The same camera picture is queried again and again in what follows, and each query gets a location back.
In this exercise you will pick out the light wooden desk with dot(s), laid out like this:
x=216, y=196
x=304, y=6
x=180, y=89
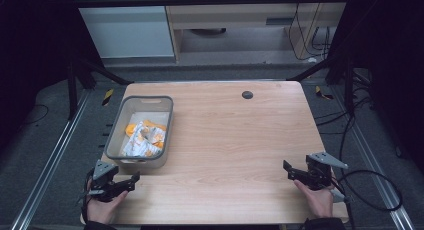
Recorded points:
x=240, y=15

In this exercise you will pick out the metal floor rail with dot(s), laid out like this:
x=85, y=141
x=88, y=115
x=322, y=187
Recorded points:
x=376, y=170
x=50, y=163

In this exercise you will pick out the black metal stand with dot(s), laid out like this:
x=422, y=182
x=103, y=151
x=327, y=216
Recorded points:
x=72, y=90
x=349, y=86

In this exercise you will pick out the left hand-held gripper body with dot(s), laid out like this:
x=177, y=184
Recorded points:
x=101, y=173

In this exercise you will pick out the white cabinet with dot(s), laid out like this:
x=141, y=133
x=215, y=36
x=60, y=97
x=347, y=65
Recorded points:
x=126, y=30

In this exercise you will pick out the grey plastic bin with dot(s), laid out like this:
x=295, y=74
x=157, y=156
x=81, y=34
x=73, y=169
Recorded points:
x=116, y=146

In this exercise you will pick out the orange and white snack packet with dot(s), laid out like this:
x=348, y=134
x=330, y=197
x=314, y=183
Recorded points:
x=143, y=140

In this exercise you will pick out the person's left hand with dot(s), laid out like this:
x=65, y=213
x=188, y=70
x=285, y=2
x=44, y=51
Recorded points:
x=101, y=211

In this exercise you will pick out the round black table grommet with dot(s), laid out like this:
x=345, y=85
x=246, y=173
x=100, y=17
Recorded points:
x=247, y=95

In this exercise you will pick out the yellow and black floor tape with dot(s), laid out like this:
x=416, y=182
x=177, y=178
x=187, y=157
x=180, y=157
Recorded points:
x=107, y=96
x=322, y=94

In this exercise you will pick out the person's right hand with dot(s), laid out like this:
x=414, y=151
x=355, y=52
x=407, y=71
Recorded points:
x=318, y=201

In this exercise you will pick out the black horizontal frame bar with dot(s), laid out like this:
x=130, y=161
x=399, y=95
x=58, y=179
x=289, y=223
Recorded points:
x=200, y=1

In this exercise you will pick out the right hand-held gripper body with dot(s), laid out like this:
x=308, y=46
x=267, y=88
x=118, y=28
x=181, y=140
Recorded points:
x=318, y=176

